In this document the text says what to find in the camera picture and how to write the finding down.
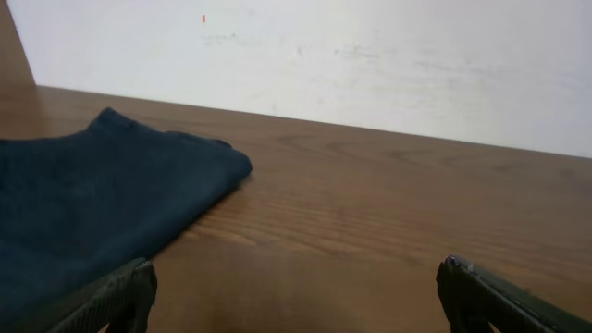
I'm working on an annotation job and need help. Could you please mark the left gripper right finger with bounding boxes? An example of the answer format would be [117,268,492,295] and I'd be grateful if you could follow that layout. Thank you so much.
[436,255,591,333]

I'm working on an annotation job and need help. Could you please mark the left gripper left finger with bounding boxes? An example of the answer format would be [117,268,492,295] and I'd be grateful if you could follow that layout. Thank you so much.
[47,258,157,333]

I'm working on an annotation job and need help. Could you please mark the folded dark navy garment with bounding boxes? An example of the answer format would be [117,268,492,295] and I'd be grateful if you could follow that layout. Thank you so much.
[1,108,253,326]

